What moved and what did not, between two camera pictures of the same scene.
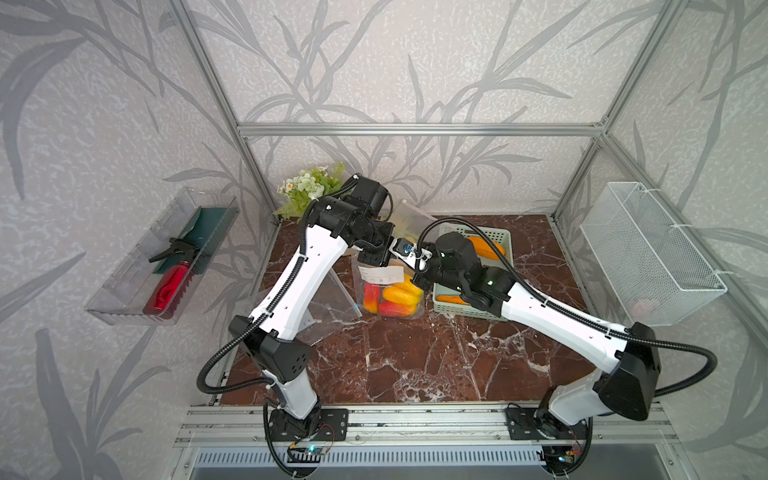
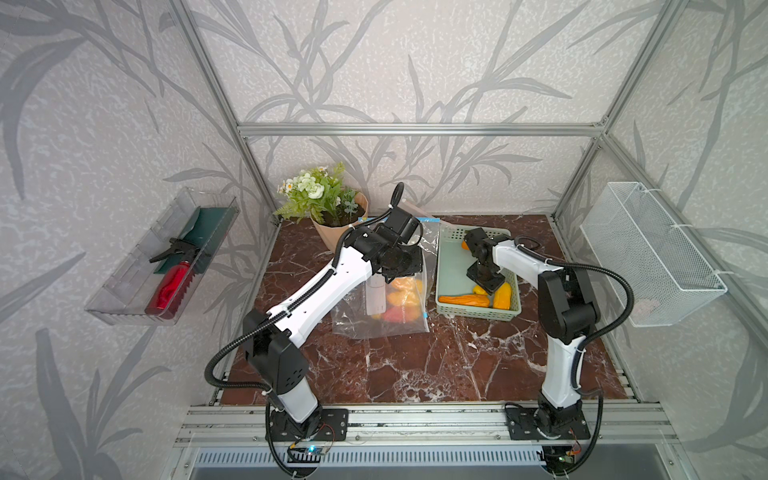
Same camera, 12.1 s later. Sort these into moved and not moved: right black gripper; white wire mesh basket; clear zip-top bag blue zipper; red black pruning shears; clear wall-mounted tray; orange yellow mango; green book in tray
Moved: clear zip-top bag blue zipper; right black gripper
Not moved: clear wall-mounted tray; green book in tray; white wire mesh basket; red black pruning shears; orange yellow mango
